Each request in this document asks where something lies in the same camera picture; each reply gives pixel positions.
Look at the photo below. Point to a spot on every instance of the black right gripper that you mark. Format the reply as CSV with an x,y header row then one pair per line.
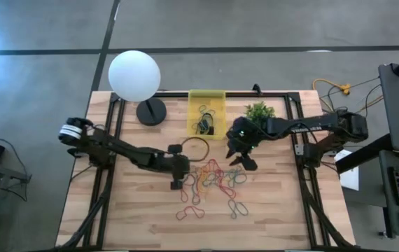
x,y
246,138

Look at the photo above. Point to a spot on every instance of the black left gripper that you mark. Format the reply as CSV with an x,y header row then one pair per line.
x,y
175,166

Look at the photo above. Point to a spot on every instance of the yellow rubber band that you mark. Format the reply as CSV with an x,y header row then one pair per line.
x,y
201,171
204,190

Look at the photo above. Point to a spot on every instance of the wide black rubber band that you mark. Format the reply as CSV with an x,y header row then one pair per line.
x,y
210,131

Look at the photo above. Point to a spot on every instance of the thin black rubber band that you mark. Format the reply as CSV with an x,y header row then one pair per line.
x,y
197,129

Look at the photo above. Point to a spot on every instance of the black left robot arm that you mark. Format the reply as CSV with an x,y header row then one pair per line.
x,y
122,150

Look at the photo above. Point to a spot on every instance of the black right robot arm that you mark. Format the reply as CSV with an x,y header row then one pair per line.
x,y
308,124

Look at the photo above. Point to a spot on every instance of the yellow translucent plastic bin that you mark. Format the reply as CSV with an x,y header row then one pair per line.
x,y
217,101

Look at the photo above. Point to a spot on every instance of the green potted plant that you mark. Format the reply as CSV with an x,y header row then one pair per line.
x,y
260,110

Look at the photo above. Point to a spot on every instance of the black clamp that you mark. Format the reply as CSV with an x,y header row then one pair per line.
x,y
256,89

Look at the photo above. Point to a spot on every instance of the white globe table lamp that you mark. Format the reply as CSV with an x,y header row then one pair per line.
x,y
133,75

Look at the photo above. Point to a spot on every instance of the white paper sheet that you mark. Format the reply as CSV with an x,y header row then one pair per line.
x,y
351,178

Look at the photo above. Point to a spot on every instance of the dark grey side stand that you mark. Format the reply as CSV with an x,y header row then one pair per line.
x,y
0,171

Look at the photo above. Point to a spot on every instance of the black aluminium frame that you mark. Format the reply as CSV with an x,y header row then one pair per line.
x,y
171,94

